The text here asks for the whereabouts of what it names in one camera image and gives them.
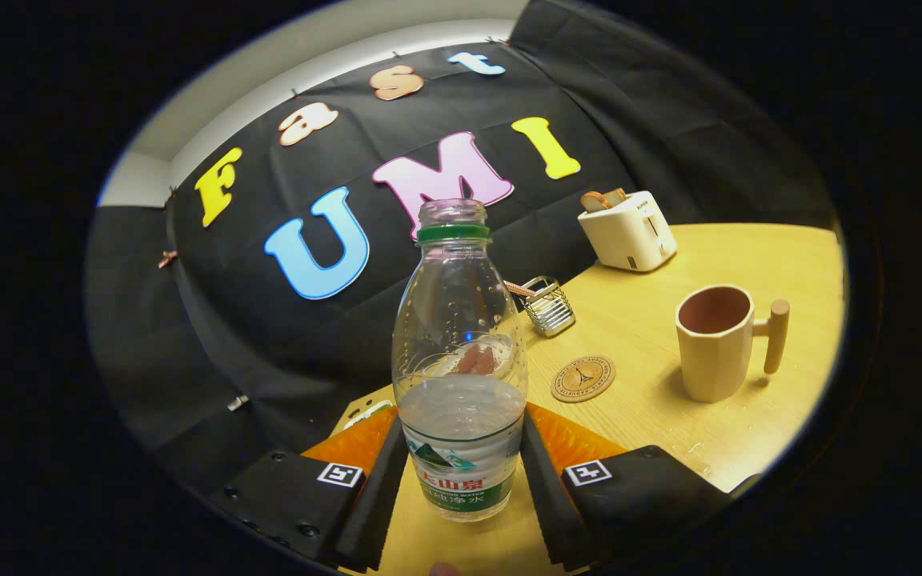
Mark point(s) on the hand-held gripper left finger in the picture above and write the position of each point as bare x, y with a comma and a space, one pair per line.
373, 512

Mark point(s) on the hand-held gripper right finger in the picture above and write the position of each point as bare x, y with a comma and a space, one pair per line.
545, 496

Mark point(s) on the clear plastic juice bottle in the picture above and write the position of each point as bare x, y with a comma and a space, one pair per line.
461, 416

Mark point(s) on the round cork coaster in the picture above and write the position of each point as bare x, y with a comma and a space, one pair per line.
583, 378

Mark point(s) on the white divided condiment dish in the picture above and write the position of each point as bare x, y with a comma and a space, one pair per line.
365, 414

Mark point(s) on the silver clip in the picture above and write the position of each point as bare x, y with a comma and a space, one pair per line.
238, 402

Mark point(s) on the white toaster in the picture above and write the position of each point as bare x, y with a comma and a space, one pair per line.
629, 240

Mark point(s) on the toast slice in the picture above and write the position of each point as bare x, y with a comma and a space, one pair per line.
594, 201
618, 195

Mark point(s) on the wooden table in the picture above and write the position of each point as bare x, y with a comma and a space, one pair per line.
749, 256

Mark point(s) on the copper clip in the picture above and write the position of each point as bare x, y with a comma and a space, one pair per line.
167, 259

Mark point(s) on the black backdrop cloth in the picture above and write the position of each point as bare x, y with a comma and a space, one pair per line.
629, 104

